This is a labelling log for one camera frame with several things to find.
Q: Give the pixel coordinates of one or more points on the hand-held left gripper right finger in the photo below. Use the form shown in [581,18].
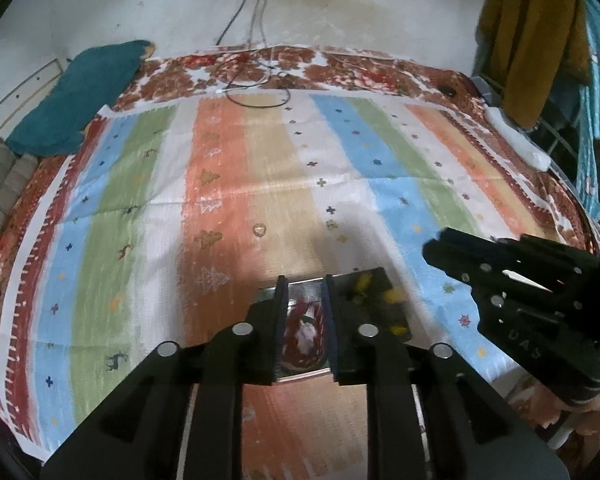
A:
[331,310]

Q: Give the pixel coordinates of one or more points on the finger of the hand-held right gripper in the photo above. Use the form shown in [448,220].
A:
[455,262]
[520,252]

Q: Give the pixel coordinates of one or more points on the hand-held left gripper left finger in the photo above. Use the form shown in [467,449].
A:
[281,310]

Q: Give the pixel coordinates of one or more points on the silver metal tin box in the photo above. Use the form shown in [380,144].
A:
[305,332]

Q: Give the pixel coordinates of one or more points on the person's right hand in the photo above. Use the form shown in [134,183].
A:
[597,417]

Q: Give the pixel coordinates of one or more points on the white rolled cloth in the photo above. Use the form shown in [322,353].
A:
[520,140]

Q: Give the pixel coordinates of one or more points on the metal clothes rack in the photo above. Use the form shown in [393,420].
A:
[560,130]

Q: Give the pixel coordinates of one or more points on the striped colourful cloth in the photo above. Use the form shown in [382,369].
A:
[220,185]

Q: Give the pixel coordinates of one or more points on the small black object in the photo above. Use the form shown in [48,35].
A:
[449,91]

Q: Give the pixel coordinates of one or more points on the mustard yellow jacket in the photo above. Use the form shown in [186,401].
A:
[530,45]

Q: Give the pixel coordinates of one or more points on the teal pillow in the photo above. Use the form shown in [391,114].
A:
[75,105]

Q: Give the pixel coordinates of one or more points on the brown striped cushion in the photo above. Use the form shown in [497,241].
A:
[0,185]

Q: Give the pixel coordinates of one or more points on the white decorated headboard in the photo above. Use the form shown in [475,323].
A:
[10,100]

